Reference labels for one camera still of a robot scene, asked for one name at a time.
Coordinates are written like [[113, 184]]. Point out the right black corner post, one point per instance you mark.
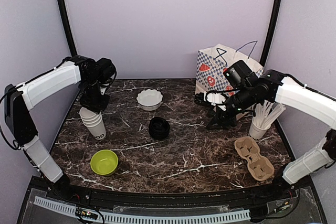
[[270, 32]]

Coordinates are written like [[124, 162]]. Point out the left black corner post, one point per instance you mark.
[[66, 26]]

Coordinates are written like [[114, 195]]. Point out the white fluted ceramic bowl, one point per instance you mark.
[[150, 99]]

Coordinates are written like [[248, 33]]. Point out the stack of white paper cups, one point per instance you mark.
[[93, 122]]

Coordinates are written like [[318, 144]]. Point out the brown cardboard cup carrier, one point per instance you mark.
[[259, 166]]

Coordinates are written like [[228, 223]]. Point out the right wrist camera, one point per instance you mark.
[[239, 75]]

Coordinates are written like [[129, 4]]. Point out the patterned paper takeout bag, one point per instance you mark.
[[211, 63]]

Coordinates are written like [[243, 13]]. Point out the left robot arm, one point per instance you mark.
[[93, 79]]

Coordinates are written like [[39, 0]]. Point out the stack of black lids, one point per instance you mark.
[[159, 128]]

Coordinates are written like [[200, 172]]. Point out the white slotted cable duct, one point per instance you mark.
[[91, 216]]

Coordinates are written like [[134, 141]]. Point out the black front rail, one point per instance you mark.
[[254, 197]]

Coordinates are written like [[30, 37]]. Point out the bundle of white wrapped straws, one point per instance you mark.
[[267, 113]]

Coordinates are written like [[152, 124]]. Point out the black corner post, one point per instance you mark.
[[270, 32], [66, 26]]

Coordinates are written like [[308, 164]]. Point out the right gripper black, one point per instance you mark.
[[221, 118]]

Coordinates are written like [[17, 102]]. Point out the green bowl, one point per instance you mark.
[[104, 162]]

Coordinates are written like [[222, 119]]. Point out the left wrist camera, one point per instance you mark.
[[107, 70]]

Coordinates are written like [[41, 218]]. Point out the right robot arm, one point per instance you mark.
[[283, 88]]

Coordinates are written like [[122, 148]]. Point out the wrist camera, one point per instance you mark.
[[107, 70], [239, 75]]

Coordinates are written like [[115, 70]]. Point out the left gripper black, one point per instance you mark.
[[101, 105]]

